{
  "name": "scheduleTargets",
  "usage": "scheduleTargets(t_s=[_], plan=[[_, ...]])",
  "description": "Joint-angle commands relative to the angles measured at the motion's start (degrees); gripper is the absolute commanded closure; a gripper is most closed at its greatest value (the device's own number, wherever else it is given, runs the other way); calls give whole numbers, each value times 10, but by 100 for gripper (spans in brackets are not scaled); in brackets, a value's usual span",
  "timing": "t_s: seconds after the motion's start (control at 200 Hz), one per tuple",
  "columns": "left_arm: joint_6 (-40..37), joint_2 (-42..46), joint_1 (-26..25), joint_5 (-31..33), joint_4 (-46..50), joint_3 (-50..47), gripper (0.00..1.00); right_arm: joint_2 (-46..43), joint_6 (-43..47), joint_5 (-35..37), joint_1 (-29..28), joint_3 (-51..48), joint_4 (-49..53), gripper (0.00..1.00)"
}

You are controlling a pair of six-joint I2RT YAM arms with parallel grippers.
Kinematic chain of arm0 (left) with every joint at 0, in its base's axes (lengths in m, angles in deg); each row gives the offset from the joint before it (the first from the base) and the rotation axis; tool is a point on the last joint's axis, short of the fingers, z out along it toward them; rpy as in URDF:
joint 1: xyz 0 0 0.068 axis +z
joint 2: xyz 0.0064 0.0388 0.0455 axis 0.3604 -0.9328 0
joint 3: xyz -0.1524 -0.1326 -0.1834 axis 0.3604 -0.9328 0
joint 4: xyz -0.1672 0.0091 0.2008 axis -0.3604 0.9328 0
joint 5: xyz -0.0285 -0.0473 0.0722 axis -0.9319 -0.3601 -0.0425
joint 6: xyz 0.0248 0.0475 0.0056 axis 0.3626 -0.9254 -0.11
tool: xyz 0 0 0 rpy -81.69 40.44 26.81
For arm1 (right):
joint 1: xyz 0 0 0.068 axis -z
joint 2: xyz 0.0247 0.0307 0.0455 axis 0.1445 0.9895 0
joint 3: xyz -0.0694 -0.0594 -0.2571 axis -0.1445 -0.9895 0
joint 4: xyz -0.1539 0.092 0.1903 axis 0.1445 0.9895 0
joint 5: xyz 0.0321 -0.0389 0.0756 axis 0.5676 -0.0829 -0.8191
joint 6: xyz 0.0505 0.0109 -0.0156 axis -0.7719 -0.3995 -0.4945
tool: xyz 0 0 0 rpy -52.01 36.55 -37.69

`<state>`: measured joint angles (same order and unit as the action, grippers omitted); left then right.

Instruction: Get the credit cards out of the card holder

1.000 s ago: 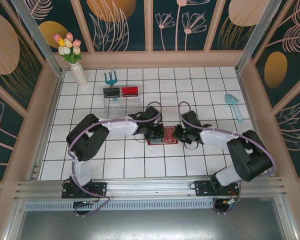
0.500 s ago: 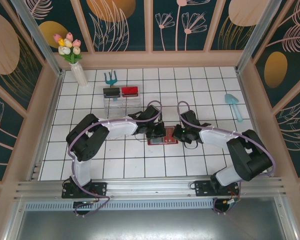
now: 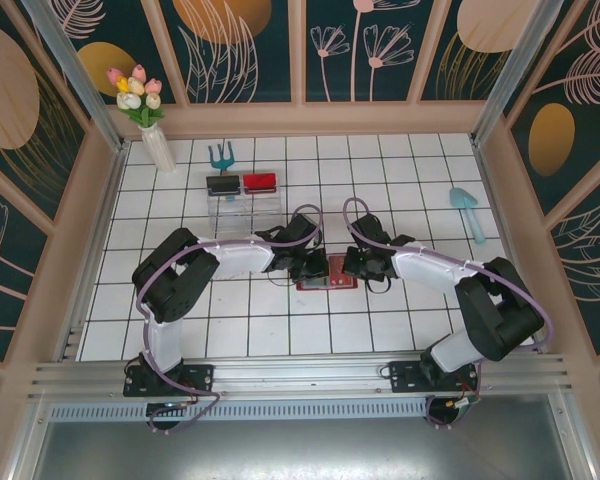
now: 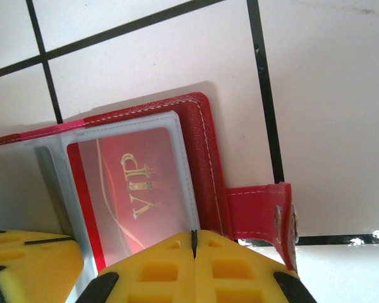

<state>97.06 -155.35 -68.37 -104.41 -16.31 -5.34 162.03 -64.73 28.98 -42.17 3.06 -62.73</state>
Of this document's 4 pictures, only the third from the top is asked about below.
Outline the slotted grey cable duct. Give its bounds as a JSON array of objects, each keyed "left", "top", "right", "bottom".
[{"left": 47, "top": 397, "right": 431, "bottom": 422}]

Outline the aluminium frame post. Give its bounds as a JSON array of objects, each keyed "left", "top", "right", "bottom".
[
  {"left": 22, "top": 0, "right": 131, "bottom": 154},
  {"left": 469, "top": 0, "right": 566, "bottom": 146}
]

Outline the pastel tulip bouquet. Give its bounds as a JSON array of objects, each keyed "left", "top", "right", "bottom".
[{"left": 105, "top": 63, "right": 166, "bottom": 129}]

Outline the teal garden fork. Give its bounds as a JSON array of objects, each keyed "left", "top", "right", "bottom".
[{"left": 208, "top": 143, "right": 238, "bottom": 203}]

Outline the black card case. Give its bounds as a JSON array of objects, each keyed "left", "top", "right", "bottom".
[{"left": 205, "top": 174, "right": 242, "bottom": 198}]

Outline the grey metal panel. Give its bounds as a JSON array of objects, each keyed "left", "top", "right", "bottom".
[{"left": 9, "top": 394, "right": 596, "bottom": 480}]

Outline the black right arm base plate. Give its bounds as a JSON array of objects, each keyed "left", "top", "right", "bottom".
[{"left": 388, "top": 358, "right": 481, "bottom": 396}]

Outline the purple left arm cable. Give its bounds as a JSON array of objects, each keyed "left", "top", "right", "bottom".
[{"left": 135, "top": 203, "right": 326, "bottom": 435}]

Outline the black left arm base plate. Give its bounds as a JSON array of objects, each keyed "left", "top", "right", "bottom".
[{"left": 123, "top": 363, "right": 216, "bottom": 399}]

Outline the light blue garden trowel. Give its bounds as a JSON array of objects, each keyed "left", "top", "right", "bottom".
[{"left": 448, "top": 187, "right": 487, "bottom": 245}]

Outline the white ribbed vase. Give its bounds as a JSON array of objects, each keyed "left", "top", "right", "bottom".
[{"left": 138, "top": 124, "right": 177, "bottom": 175}]

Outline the aluminium mounting rail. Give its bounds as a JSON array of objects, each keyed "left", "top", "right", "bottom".
[{"left": 27, "top": 352, "right": 581, "bottom": 402}]

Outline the clear acrylic organizer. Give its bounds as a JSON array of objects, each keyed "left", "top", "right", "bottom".
[{"left": 205, "top": 173, "right": 285, "bottom": 236}]

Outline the red card holder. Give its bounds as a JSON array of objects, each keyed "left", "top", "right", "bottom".
[{"left": 295, "top": 254, "right": 360, "bottom": 293}]

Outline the red card case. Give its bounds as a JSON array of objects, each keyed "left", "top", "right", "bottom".
[{"left": 242, "top": 172, "right": 279, "bottom": 195}]

